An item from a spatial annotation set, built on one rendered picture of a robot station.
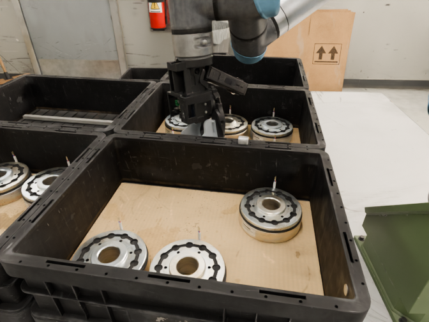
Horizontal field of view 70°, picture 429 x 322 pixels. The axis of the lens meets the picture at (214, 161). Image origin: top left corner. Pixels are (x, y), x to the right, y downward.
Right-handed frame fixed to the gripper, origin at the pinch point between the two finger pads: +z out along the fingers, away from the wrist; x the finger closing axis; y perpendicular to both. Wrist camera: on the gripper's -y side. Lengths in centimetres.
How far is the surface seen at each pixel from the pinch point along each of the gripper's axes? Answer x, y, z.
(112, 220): 6.3, 25.5, 2.9
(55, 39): -338, -33, -4
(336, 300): 41.4, 14.3, -2.9
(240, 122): -4.3, -12.2, -1.6
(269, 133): 3.9, -14.3, -0.6
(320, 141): 21.0, -9.8, -5.4
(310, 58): -155, -230, 29
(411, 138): 12, -73, 17
